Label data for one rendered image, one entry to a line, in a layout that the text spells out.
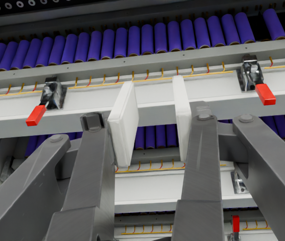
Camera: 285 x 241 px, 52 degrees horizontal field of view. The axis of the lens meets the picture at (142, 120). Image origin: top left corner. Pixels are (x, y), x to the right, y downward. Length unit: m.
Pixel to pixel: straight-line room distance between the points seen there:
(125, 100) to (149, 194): 0.37
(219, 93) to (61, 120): 0.22
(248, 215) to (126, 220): 0.27
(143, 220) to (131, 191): 0.17
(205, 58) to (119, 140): 0.27
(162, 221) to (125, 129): 0.54
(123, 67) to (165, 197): 0.24
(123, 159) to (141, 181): 0.38
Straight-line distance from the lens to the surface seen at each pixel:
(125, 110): 0.16
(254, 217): 0.70
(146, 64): 0.40
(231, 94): 0.39
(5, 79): 0.47
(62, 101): 0.42
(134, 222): 0.69
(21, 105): 0.45
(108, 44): 0.46
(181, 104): 0.15
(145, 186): 0.53
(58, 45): 0.49
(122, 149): 0.15
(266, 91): 0.35
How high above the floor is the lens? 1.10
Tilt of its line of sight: 36 degrees down
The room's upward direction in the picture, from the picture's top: 10 degrees counter-clockwise
